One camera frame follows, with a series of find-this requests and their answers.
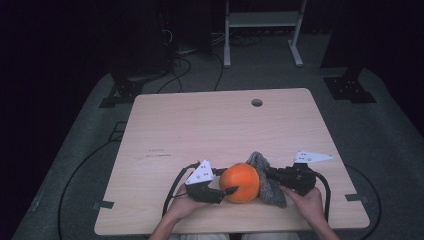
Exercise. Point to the grey tape strip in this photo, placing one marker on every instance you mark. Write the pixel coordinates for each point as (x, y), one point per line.
(356, 198)
(104, 205)

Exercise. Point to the white metal stand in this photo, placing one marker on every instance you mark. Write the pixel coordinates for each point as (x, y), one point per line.
(263, 19)

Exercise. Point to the orange plush toy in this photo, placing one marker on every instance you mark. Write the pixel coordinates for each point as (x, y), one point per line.
(240, 183)

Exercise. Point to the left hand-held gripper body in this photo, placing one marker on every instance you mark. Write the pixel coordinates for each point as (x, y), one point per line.
(203, 191)

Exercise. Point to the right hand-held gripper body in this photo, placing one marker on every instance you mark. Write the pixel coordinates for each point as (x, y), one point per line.
(300, 180)

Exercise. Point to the person's right hand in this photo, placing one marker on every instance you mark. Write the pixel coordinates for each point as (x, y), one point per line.
(310, 205)

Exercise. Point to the grey fluffy towel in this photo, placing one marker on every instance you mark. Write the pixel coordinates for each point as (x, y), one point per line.
(271, 195)

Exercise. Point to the black stand base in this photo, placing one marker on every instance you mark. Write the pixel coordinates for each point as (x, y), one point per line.
(121, 95)
(348, 90)

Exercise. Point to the person's left hand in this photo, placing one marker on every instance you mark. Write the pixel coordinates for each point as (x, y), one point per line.
(186, 208)

